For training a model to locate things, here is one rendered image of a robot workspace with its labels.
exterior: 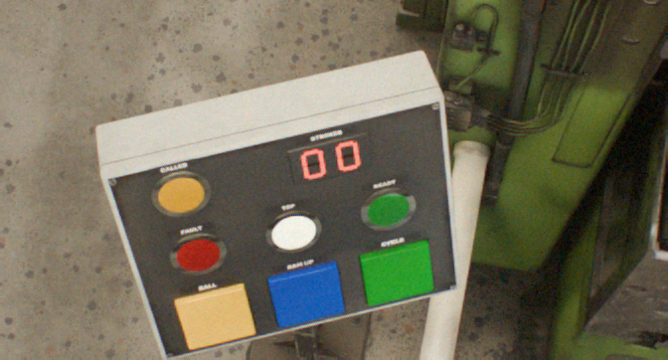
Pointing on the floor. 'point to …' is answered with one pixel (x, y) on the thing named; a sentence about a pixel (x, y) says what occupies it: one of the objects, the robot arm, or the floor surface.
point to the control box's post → (307, 341)
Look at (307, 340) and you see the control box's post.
